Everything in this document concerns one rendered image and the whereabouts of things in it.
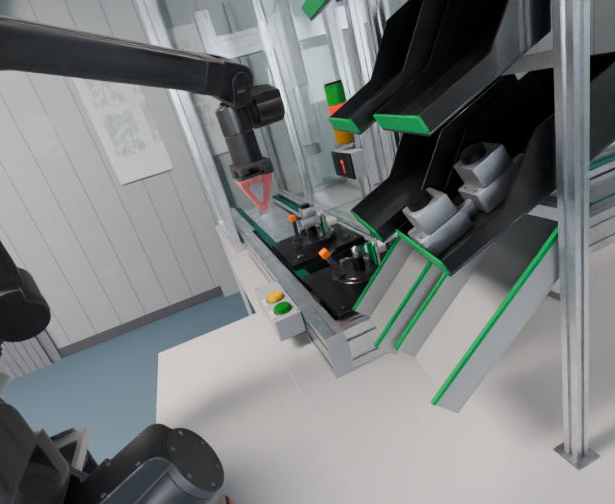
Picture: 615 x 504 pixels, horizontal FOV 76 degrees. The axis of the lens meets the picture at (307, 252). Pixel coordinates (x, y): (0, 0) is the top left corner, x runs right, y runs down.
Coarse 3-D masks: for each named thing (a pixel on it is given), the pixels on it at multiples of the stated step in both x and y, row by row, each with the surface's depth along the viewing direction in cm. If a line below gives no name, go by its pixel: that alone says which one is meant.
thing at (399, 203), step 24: (480, 96) 54; (456, 120) 54; (408, 144) 67; (432, 144) 68; (456, 144) 56; (408, 168) 69; (432, 168) 56; (384, 192) 69; (408, 192) 64; (360, 216) 70; (384, 216) 64; (384, 240) 59
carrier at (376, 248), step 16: (352, 256) 97; (368, 256) 102; (384, 256) 105; (320, 272) 106; (352, 272) 97; (368, 272) 94; (320, 288) 98; (336, 288) 96; (352, 288) 92; (336, 304) 89; (352, 304) 87
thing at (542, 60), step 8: (528, 56) 40; (536, 56) 39; (544, 56) 38; (552, 56) 38; (520, 64) 41; (528, 64) 40; (536, 64) 39; (544, 64) 39; (552, 64) 38; (504, 72) 43; (512, 72) 42; (520, 72) 41; (536, 208) 46; (544, 208) 45; (552, 208) 44; (544, 216) 45; (552, 216) 44
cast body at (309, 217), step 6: (306, 204) 124; (300, 210) 124; (306, 210) 123; (312, 210) 123; (300, 216) 126; (306, 216) 123; (312, 216) 124; (318, 216) 125; (300, 222) 124; (306, 222) 124; (312, 222) 125; (318, 222) 125
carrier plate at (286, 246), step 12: (336, 228) 134; (288, 240) 136; (336, 240) 124; (348, 240) 121; (360, 240) 121; (276, 252) 133; (288, 252) 125; (300, 252) 123; (312, 252) 120; (336, 252) 119; (288, 264) 121; (300, 264) 116
